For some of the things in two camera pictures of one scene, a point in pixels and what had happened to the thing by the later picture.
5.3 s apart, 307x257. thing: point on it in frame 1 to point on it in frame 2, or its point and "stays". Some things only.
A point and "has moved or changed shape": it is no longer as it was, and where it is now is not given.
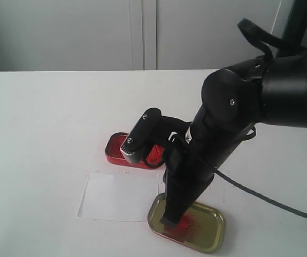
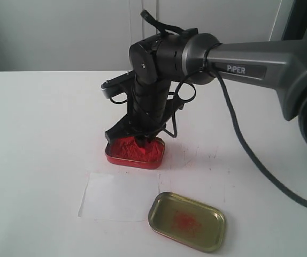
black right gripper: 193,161 to 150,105
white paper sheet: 118,196 stays
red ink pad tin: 155,157 has moved or changed shape
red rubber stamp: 186,225 to 148,150
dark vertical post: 297,21 stays
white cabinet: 127,35 stays
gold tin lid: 203,226 stays
